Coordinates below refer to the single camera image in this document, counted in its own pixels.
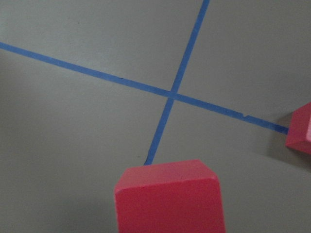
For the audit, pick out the red block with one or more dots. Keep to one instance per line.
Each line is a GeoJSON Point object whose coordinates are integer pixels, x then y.
{"type": "Point", "coordinates": [176, 197]}

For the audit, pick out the brown paper table mat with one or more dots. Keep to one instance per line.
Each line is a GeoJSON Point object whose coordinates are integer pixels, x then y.
{"type": "Point", "coordinates": [89, 88]}

